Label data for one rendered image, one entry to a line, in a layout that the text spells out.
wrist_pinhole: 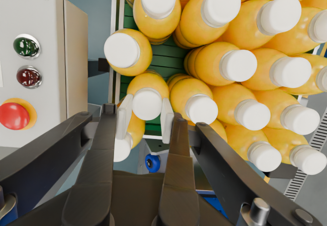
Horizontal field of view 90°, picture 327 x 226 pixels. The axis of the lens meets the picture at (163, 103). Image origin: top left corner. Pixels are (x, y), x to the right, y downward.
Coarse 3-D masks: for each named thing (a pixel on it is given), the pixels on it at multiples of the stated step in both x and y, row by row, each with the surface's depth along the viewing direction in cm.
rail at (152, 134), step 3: (147, 132) 37; (150, 132) 38; (153, 132) 38; (156, 132) 38; (159, 132) 38; (144, 135) 36; (147, 135) 36; (150, 135) 36; (153, 135) 36; (156, 135) 37; (159, 135) 37; (147, 138) 36; (150, 138) 36; (153, 138) 36; (156, 138) 36; (159, 138) 36
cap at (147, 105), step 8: (136, 96) 20; (144, 96) 20; (152, 96) 20; (136, 104) 21; (144, 104) 21; (152, 104) 21; (160, 104) 21; (136, 112) 21; (144, 112) 21; (152, 112) 21; (160, 112) 21
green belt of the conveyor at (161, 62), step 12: (132, 12) 37; (132, 24) 37; (156, 48) 39; (168, 48) 39; (180, 48) 39; (156, 60) 40; (168, 60) 40; (180, 60) 40; (168, 72) 41; (180, 72) 41; (120, 96) 42; (156, 120) 44
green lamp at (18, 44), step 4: (16, 40) 18; (20, 40) 18; (24, 40) 18; (28, 40) 18; (16, 44) 18; (20, 44) 18; (24, 44) 18; (28, 44) 18; (32, 44) 19; (16, 48) 18; (20, 48) 18; (24, 48) 18; (28, 48) 18; (32, 48) 19; (16, 52) 18; (20, 52) 18; (24, 52) 18; (28, 52) 18; (32, 52) 19; (24, 56) 19; (28, 56) 19
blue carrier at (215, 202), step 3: (204, 198) 37; (207, 198) 37; (210, 198) 37; (213, 198) 38; (216, 198) 38; (210, 201) 37; (213, 201) 37; (216, 201) 37; (213, 204) 36; (216, 204) 36; (219, 204) 36; (216, 207) 35; (219, 207) 35; (219, 210) 35; (222, 210) 35; (222, 213) 34; (225, 213) 34; (225, 216) 33
